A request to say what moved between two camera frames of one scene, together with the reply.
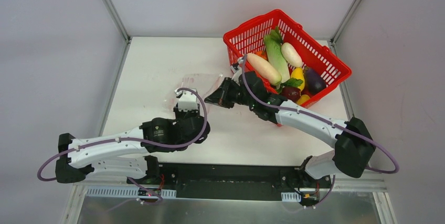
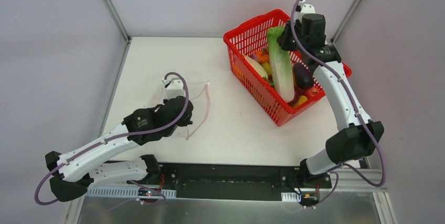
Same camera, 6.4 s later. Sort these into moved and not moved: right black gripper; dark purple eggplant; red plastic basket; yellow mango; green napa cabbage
Moved: right black gripper; green napa cabbage; dark purple eggplant
Not moved: yellow mango; red plastic basket
